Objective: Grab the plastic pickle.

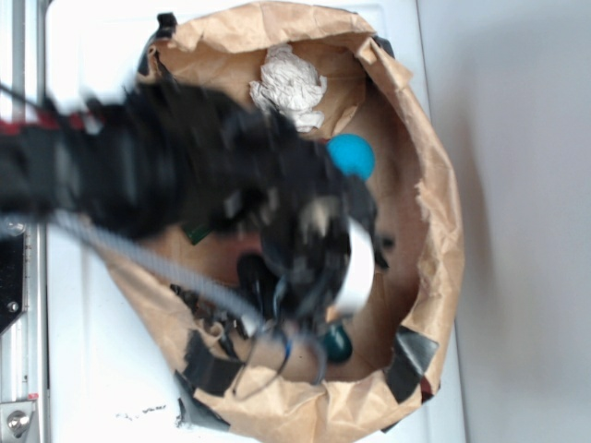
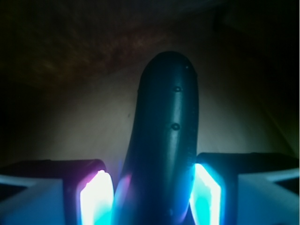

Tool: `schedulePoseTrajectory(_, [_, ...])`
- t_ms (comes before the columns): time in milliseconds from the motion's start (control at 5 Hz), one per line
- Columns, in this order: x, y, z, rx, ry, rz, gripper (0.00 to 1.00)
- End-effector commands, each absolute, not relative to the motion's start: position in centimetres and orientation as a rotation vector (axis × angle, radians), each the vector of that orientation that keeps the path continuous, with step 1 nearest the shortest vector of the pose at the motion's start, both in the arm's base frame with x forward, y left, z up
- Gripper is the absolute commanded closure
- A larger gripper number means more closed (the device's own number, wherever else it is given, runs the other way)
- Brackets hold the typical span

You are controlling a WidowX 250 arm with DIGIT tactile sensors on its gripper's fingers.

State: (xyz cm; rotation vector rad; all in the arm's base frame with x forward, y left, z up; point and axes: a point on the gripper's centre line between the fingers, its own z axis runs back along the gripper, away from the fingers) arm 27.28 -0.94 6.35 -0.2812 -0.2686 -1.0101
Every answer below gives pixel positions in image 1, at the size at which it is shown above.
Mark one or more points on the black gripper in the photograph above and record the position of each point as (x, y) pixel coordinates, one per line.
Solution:
(318, 245)

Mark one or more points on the dark green plastic pickle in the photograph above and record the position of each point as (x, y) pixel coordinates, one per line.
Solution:
(337, 344)

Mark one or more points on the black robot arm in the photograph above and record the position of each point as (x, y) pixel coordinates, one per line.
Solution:
(177, 154)

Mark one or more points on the blue foam ball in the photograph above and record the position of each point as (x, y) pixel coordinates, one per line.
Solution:
(353, 155)

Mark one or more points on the orange plastic carrot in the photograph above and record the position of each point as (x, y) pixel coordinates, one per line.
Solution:
(195, 232)

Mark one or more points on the crumpled white paper ball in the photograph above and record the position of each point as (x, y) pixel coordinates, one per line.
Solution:
(291, 86)

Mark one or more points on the brown paper bag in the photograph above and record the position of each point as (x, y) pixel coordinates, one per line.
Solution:
(401, 336)

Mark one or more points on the black metal bracket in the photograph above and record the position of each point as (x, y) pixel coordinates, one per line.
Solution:
(13, 272)

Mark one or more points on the metal rail with ruler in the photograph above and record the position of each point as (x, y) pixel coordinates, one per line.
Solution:
(24, 351)

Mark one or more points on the silver corner bracket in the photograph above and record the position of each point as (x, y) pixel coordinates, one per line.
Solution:
(16, 420)

